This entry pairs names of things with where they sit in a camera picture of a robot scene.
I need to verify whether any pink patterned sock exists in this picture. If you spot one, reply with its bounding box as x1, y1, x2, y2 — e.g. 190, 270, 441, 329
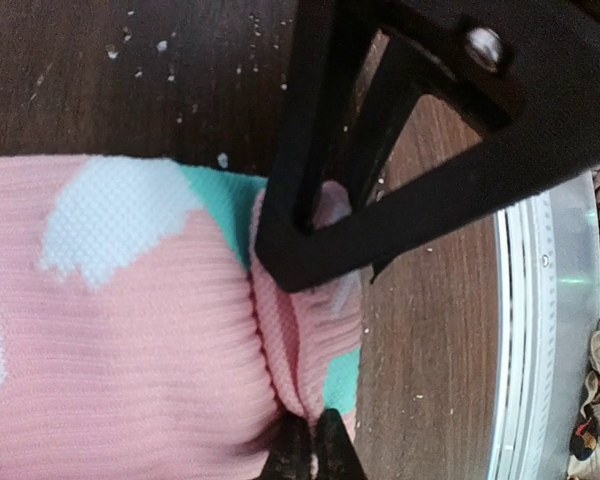
0, 156, 362, 479

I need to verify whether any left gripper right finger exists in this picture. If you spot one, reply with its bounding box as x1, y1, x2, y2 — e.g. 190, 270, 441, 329
314, 409, 367, 480

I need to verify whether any aluminium front rail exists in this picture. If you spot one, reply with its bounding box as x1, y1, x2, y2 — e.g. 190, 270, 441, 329
487, 173, 600, 479

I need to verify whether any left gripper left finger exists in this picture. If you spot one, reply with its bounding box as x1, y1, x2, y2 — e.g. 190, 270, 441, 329
262, 414, 312, 480

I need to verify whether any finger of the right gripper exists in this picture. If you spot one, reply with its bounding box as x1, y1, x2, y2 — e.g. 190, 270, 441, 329
255, 1, 600, 292

